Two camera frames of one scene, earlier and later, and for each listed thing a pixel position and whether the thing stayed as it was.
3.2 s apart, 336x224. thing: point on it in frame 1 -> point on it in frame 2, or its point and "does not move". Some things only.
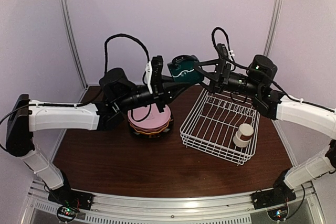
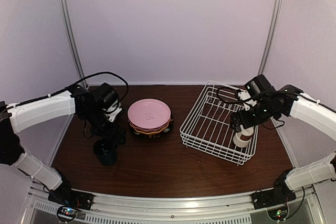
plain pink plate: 149,116 does not move
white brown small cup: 242,136 does not move
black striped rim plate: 154,136 does not move
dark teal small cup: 184,70 -> 105,151
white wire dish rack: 224,125 does not move
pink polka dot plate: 145,129 does not move
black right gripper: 223,70 -> 247,122
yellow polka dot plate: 149,132 does not move
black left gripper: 163,91 -> 109,133
